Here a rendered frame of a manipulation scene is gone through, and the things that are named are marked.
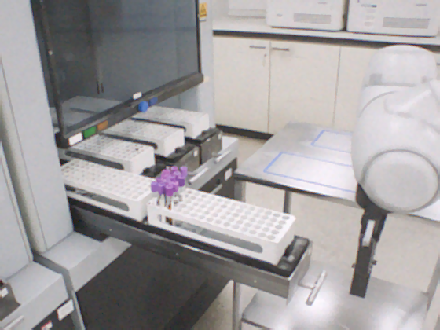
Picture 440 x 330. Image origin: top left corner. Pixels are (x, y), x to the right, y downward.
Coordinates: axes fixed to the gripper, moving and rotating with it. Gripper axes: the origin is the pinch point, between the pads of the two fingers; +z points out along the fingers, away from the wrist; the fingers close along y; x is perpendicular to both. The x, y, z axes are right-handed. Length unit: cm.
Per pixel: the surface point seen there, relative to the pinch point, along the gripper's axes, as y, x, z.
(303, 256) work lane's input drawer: -0.9, -11.7, -0.8
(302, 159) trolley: -40.1, -25.5, -2.2
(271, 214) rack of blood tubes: -4.0, -20.2, -6.2
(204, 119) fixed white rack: -47, -61, -6
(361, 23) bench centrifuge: -230, -48, -17
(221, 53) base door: -229, -151, 11
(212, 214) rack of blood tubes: 1.4, -30.6, -6.3
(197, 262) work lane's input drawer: 6.7, -31.3, 2.6
